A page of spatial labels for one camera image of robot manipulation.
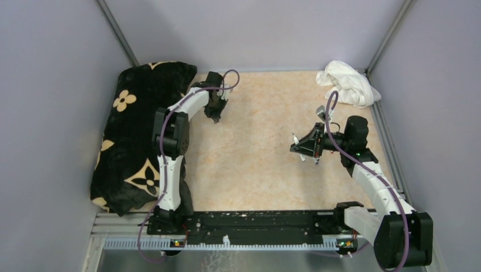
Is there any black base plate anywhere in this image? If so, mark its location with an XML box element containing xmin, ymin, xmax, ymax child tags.
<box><xmin>146</xmin><ymin>210</ymin><xmax>361</xmax><ymax>248</ymax></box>

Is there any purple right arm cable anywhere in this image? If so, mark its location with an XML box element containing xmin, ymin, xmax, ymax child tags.
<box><xmin>308</xmin><ymin>90</ymin><xmax>410</xmax><ymax>272</ymax></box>

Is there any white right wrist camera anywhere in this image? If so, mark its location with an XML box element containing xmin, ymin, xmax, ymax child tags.
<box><xmin>316</xmin><ymin>105</ymin><xmax>326</xmax><ymax>122</ymax></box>

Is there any black floral blanket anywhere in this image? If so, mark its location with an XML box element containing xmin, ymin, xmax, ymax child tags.
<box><xmin>90</xmin><ymin>61</ymin><xmax>197</xmax><ymax>216</ymax></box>

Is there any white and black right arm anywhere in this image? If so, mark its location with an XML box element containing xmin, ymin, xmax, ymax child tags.
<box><xmin>290</xmin><ymin>116</ymin><xmax>433</xmax><ymax>269</ymax></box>

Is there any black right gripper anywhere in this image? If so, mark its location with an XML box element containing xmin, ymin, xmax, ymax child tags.
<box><xmin>291</xmin><ymin>122</ymin><xmax>351</xmax><ymax>158</ymax></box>

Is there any aluminium corner post right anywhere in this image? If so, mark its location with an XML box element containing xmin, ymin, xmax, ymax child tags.
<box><xmin>365</xmin><ymin>0</ymin><xmax>417</xmax><ymax>78</ymax></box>

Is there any aluminium corner post left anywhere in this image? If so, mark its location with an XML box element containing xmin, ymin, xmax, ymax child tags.
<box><xmin>94</xmin><ymin>0</ymin><xmax>140</xmax><ymax>67</ymax></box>

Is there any slotted cable duct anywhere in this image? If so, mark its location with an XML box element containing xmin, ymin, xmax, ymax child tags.
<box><xmin>103</xmin><ymin>236</ymin><xmax>339</xmax><ymax>251</ymax></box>

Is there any aluminium corner post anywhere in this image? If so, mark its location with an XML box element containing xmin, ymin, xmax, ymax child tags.
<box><xmin>365</xmin><ymin>0</ymin><xmax>417</xmax><ymax>78</ymax></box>
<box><xmin>94</xmin><ymin>0</ymin><xmax>140</xmax><ymax>67</ymax></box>

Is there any white crumpled cloth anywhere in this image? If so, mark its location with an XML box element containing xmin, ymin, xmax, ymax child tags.
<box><xmin>315</xmin><ymin>60</ymin><xmax>382</xmax><ymax>108</ymax></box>

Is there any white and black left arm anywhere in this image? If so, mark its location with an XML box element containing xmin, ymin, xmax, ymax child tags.
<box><xmin>149</xmin><ymin>71</ymin><xmax>233</xmax><ymax>234</ymax></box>

